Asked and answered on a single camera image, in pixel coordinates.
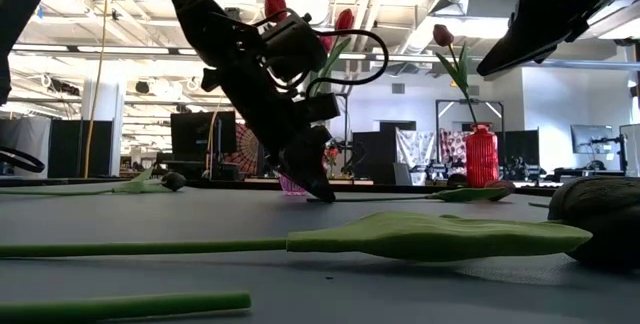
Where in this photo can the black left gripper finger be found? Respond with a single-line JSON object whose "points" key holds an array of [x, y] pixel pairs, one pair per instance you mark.
{"points": [[310, 169]]}

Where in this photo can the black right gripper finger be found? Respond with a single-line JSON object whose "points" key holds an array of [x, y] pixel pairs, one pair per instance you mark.
{"points": [[535, 36]]}

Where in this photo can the dark maroon artificial tulip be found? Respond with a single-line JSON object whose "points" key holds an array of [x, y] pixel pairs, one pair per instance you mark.
{"points": [[173, 181], [425, 236], [470, 194], [443, 35]]}

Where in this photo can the green stem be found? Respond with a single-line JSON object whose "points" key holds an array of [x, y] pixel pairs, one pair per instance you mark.
{"points": [[125, 308]]}

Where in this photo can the pink glass vase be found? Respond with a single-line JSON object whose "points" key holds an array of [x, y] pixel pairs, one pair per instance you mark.
{"points": [[290, 188]]}

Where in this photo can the red ribbed glass vase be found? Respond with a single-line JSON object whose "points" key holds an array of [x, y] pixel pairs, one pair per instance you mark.
{"points": [[481, 159]]}

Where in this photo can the orange mandala tapestry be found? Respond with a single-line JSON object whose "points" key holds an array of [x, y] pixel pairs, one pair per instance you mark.
{"points": [[245, 154]]}

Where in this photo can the black cabinet panel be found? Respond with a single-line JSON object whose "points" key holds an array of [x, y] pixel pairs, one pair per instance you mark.
{"points": [[375, 156]]}

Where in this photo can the large black screen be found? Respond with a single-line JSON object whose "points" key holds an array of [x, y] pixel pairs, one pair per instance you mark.
{"points": [[195, 136]]}

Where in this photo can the grey office chair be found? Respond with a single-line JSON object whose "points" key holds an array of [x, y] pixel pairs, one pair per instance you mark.
{"points": [[401, 174]]}

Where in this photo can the white patterned cloth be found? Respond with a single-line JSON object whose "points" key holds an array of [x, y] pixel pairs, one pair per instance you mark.
{"points": [[415, 149]]}

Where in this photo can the grey computer monitor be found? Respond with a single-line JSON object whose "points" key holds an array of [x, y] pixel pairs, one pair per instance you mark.
{"points": [[592, 139]]}

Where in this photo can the long ceiling light strip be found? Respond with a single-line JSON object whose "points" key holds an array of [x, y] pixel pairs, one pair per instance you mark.
{"points": [[125, 50]]}

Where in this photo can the pink patterned cloth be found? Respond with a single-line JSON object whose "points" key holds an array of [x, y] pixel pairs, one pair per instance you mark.
{"points": [[452, 145]]}

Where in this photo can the white building pillar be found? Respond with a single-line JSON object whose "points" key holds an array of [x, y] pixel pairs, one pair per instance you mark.
{"points": [[107, 109]]}

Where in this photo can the white panel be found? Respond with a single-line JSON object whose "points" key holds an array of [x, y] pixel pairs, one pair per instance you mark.
{"points": [[631, 149]]}

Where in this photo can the black partition panel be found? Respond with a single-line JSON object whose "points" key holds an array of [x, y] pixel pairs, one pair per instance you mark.
{"points": [[75, 149]]}

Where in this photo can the grey partition panel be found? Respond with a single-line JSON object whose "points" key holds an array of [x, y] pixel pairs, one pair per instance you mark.
{"points": [[25, 134]]}

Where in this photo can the rectangular grey air duct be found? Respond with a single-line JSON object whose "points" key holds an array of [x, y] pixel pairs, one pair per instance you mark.
{"points": [[485, 4]]}

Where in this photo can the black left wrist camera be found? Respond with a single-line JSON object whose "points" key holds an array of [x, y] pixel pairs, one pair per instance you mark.
{"points": [[295, 49]]}

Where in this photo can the wall air vent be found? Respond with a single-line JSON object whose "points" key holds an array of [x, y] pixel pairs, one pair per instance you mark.
{"points": [[474, 90], [398, 88]]}

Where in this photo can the black metal stand frame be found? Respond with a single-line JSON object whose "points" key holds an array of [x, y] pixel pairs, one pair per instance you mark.
{"points": [[470, 100]]}

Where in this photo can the black table frame rail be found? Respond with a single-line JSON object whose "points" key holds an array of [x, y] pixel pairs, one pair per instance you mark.
{"points": [[210, 183]]}

